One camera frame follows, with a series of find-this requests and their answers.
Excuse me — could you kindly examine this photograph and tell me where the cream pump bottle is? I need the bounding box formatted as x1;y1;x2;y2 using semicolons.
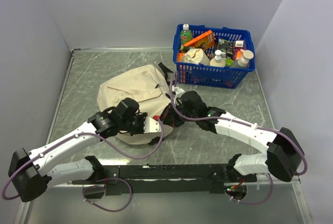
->
210;49;226;68

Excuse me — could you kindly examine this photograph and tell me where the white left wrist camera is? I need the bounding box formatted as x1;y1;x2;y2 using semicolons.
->
143;117;161;134

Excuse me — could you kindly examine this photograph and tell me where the blue plastic basket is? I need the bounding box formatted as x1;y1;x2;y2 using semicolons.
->
173;24;255;89

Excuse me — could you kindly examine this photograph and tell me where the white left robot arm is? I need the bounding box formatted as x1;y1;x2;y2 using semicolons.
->
8;98;160;202

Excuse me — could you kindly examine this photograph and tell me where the beige canvas backpack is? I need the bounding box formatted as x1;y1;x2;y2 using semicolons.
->
96;62;180;146

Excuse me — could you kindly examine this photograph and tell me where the beige crumpled paper bag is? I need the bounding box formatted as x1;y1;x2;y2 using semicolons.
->
180;48;210;65

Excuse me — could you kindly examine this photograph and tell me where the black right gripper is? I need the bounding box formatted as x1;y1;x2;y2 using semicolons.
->
164;99;198;127

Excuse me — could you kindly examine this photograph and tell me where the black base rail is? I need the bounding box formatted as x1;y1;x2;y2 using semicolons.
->
72;164;257;195

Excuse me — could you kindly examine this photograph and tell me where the grey pump bottle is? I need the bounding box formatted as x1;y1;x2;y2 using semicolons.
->
230;49;254;69

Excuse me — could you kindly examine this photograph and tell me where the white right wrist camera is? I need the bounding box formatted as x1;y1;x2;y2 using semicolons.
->
172;86;185;103

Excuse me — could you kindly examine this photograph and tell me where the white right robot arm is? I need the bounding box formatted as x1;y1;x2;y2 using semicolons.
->
162;87;305;182

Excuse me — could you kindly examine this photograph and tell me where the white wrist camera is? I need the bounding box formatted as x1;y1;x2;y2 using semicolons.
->
143;117;161;134
172;86;185;103

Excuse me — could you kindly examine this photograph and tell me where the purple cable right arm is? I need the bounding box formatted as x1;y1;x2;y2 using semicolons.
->
169;71;308;177

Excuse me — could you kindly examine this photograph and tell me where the dark snack packet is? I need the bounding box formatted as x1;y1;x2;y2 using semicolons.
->
217;38;234;60

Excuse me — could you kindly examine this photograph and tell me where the orange snack box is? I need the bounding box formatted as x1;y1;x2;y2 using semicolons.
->
179;30;215;51

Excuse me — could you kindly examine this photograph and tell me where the green tea bottle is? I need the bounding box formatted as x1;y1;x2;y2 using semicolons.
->
180;24;193;44

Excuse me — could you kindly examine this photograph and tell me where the aluminium frame rail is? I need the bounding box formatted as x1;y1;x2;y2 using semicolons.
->
25;163;301;189

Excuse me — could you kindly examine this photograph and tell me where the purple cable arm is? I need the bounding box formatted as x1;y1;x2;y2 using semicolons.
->
1;118;164;212
169;71;308;177

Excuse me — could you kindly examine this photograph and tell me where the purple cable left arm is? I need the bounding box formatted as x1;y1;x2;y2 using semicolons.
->
1;118;164;212

